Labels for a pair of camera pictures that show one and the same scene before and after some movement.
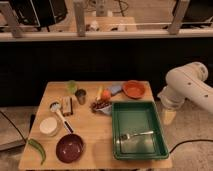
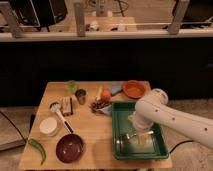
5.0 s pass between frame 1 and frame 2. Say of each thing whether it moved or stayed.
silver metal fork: stayed
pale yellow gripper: moved
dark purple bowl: stayed
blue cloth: stayed
